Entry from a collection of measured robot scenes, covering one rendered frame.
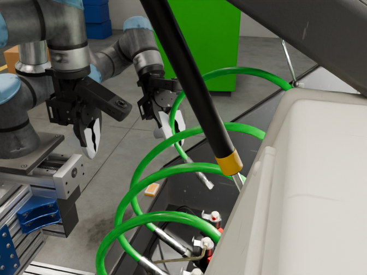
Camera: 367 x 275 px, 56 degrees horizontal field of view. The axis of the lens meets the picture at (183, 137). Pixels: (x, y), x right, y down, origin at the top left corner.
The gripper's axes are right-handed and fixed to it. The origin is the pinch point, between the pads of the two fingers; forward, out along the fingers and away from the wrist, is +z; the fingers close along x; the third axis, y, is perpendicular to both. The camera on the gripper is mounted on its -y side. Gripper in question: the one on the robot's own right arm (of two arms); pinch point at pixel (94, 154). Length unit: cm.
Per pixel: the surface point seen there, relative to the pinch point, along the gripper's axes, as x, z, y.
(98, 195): -116, 121, 79
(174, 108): -13.0, -7.5, -14.9
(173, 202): -30.8, 37.1, -8.3
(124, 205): 16.9, -2.7, -15.6
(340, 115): 39, -34, -41
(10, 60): -284, 87, 289
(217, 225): 1.3, 12.5, -29.2
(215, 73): -8.7, -18.4, -25.3
